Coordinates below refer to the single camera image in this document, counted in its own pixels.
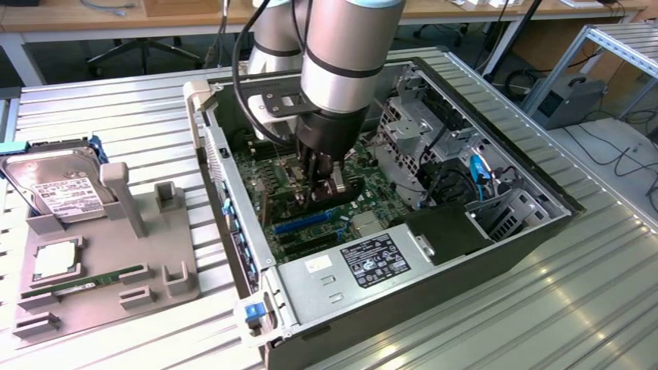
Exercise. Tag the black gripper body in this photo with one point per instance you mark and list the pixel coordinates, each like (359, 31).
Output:
(334, 131)

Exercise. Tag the graphics card with silver bracket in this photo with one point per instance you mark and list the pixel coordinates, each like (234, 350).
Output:
(292, 212)

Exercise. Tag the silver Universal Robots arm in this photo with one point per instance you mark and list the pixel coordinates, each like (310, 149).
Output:
(350, 46)

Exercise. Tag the CPU socket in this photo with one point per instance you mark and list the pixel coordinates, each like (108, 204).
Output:
(290, 171)

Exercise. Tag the thin socket locking lever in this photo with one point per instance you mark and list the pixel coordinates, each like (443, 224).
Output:
(276, 154)

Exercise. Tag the black RAM slot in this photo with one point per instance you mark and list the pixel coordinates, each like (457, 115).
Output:
(267, 150)
(256, 146)
(272, 154)

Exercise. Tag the green motherboard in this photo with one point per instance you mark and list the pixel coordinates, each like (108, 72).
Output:
(375, 181)

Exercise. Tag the blue expansion slot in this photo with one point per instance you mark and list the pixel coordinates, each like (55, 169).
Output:
(303, 226)

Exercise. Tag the silver metal drive cage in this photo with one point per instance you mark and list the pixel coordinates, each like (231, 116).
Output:
(411, 127)

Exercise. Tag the silver chipset heatsink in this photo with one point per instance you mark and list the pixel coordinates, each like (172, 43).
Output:
(367, 225)

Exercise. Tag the long black expansion slot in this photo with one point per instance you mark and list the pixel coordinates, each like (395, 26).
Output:
(311, 239)
(314, 248)

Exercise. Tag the black plastic cover box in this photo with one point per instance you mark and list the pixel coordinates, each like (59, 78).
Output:
(447, 235)

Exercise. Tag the silver power supply unit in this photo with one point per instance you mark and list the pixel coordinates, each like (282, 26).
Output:
(319, 297)

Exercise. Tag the black office chair base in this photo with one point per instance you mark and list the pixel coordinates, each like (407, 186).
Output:
(453, 31)
(146, 48)

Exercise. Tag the blue plastic case latch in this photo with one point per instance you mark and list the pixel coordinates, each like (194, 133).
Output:
(254, 311)

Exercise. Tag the silver vented disk bay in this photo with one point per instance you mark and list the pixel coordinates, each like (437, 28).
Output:
(506, 223)

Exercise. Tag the black open PC case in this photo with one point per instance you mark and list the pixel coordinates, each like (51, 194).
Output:
(462, 300)

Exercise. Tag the grey parts rack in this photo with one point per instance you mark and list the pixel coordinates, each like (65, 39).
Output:
(103, 250)

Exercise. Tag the green RAM stick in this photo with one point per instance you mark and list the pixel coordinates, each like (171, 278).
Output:
(103, 278)

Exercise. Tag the silver hard disk drive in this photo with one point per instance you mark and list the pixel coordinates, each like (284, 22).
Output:
(56, 181)

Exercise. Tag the silver CPU chip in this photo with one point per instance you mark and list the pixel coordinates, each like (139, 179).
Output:
(53, 260)

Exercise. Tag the aluminium slat side table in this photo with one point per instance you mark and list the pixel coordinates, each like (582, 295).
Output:
(617, 38)

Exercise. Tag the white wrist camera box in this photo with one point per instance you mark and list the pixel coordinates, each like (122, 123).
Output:
(278, 127)

